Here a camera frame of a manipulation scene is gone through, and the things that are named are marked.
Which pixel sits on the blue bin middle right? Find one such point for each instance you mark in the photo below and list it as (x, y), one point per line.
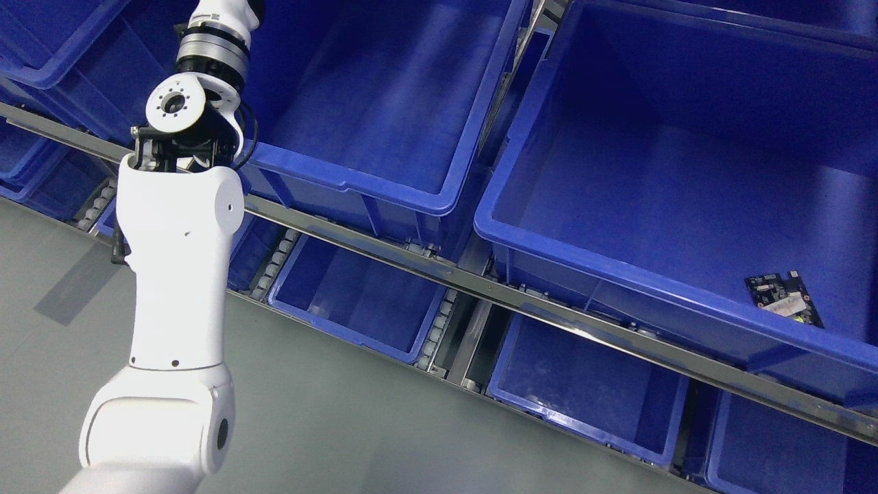
(667, 150)

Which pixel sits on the blue bin bottom centre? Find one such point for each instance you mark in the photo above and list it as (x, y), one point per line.
(360, 300)

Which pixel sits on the blue bin bottom right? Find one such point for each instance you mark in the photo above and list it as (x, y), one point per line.
(587, 388)

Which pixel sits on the black circuit board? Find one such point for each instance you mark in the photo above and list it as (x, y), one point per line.
(785, 296)

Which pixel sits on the blue bin middle left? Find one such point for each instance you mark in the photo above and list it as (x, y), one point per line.
(370, 112)

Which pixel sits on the blue bin bottom corner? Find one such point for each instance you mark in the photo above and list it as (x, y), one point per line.
(757, 449)

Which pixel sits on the metal shelf rack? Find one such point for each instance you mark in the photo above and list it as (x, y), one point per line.
(471, 267)

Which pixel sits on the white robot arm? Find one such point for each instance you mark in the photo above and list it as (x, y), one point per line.
(165, 421)

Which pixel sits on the blue bin far left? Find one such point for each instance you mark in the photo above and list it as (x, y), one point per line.
(91, 64)

